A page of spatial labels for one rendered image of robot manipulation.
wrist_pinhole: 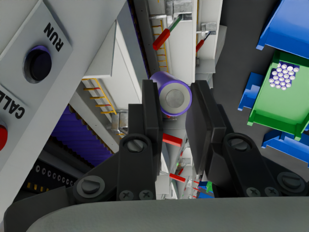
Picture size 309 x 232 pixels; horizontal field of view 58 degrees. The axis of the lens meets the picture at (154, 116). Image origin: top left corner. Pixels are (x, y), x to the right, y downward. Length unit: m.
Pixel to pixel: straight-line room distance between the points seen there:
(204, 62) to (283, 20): 0.26
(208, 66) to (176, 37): 0.39
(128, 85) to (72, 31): 0.14
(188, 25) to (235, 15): 0.47
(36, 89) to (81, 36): 0.05
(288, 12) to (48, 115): 0.82
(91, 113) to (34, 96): 0.17
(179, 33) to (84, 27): 0.35
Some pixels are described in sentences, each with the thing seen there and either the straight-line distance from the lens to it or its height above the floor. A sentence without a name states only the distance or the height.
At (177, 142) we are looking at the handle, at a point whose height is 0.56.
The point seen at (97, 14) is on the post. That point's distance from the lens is 0.20.
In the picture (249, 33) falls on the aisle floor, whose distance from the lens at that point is 1.02.
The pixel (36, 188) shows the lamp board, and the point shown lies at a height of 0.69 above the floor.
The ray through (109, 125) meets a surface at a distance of 0.38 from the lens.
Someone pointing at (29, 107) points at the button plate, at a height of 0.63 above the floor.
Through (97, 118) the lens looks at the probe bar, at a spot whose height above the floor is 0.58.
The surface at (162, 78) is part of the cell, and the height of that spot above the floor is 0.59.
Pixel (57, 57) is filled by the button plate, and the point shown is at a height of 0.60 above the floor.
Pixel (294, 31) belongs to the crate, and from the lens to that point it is 0.97.
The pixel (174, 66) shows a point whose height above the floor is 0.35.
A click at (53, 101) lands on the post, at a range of 0.18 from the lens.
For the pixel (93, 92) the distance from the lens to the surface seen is 0.32.
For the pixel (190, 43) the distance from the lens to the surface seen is 0.55.
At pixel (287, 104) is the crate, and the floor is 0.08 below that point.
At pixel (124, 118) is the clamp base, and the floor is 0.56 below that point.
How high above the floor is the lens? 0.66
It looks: 19 degrees down
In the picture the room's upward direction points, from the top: 156 degrees counter-clockwise
